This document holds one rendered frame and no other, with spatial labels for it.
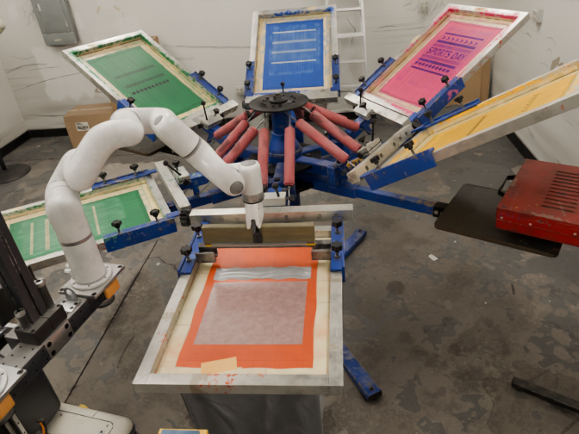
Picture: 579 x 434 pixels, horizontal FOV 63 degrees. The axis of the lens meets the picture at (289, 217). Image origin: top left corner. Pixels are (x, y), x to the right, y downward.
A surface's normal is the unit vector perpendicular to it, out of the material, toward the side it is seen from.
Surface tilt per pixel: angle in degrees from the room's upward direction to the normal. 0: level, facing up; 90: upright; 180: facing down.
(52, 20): 90
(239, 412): 91
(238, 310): 0
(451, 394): 0
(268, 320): 0
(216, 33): 90
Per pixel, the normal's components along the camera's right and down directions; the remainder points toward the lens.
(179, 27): -0.08, 0.52
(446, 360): -0.09, -0.85
